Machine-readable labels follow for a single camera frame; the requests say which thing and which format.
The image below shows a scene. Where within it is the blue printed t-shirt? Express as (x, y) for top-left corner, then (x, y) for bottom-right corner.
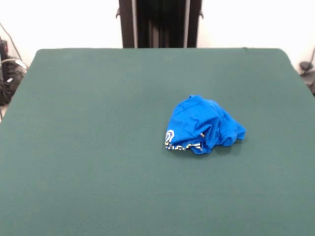
(164, 94), (247, 155)

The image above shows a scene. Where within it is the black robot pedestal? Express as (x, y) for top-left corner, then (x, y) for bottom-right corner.
(115, 0), (204, 49)

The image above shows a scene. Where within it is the black cable bundle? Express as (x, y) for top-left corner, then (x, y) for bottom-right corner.
(0, 36), (27, 106)

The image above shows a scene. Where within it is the black chair base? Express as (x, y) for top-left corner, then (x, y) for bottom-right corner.
(299, 61), (315, 96)

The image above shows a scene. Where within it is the dark green table cloth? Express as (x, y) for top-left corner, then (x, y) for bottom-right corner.
(0, 48), (315, 236)

